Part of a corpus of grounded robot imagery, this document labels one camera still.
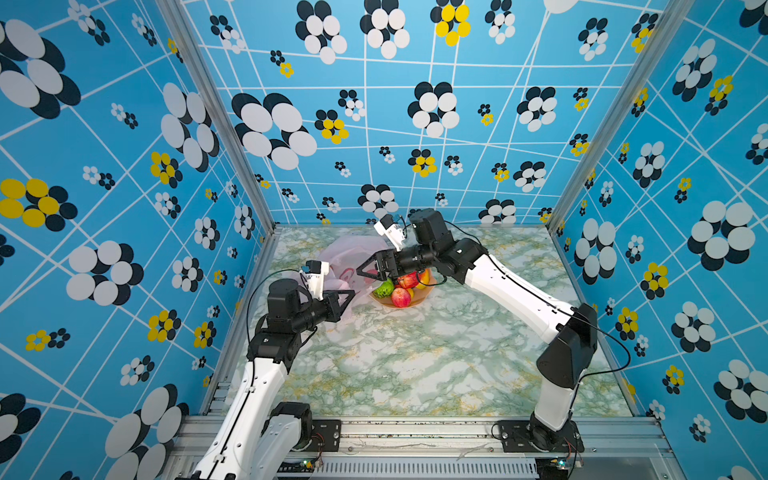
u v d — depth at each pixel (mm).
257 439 462
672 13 681
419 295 968
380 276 630
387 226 668
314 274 663
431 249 587
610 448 1925
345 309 709
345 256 862
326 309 654
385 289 912
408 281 926
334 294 659
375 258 631
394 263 641
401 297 903
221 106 857
